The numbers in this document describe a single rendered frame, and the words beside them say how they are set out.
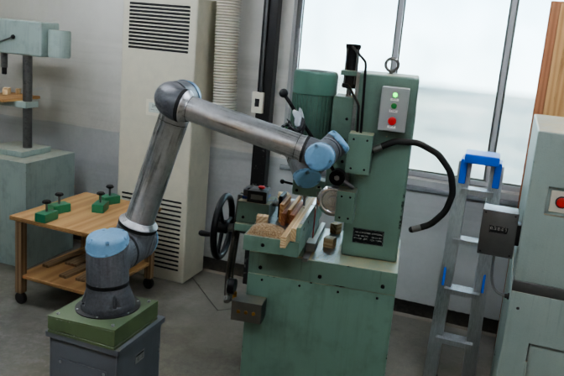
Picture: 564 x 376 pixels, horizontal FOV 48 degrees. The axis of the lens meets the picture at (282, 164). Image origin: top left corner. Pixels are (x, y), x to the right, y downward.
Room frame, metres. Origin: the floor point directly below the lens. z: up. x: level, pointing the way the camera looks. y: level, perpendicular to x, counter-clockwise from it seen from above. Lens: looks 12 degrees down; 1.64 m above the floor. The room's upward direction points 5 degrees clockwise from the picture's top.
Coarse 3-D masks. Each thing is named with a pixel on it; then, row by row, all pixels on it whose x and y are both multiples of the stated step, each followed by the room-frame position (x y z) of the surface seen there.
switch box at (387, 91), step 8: (384, 88) 2.31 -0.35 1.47; (392, 88) 2.30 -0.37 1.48; (400, 88) 2.30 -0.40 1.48; (408, 88) 2.32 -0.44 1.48; (384, 96) 2.31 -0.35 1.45; (392, 96) 2.30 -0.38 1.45; (400, 96) 2.30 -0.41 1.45; (408, 96) 2.29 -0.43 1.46; (384, 104) 2.31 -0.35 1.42; (400, 104) 2.29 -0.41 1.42; (384, 112) 2.30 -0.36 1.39; (392, 112) 2.30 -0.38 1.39; (400, 112) 2.29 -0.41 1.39; (384, 120) 2.30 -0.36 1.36; (400, 120) 2.29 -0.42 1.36; (384, 128) 2.30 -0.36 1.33; (392, 128) 2.30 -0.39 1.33; (400, 128) 2.29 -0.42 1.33
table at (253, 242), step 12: (276, 216) 2.51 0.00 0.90; (240, 228) 2.46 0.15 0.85; (312, 228) 2.52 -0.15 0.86; (252, 240) 2.23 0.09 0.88; (264, 240) 2.22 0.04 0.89; (276, 240) 2.21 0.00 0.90; (300, 240) 2.23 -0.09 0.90; (264, 252) 2.22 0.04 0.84; (276, 252) 2.21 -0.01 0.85; (288, 252) 2.20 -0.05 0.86
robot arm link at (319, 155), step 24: (168, 96) 2.08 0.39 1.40; (192, 96) 2.11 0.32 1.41; (192, 120) 2.08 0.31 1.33; (216, 120) 2.04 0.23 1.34; (240, 120) 2.03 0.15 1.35; (264, 144) 2.01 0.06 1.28; (288, 144) 1.98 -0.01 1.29; (312, 144) 1.96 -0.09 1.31; (336, 144) 2.05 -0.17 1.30; (312, 168) 1.95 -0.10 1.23
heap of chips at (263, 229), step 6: (264, 222) 2.28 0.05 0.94; (252, 228) 2.25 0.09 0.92; (258, 228) 2.25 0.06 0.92; (264, 228) 2.25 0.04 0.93; (270, 228) 2.24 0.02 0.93; (276, 228) 2.25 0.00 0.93; (282, 228) 2.28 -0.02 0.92; (252, 234) 2.24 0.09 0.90; (258, 234) 2.24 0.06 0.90; (264, 234) 2.23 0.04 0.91; (270, 234) 2.23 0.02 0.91; (276, 234) 2.23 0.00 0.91
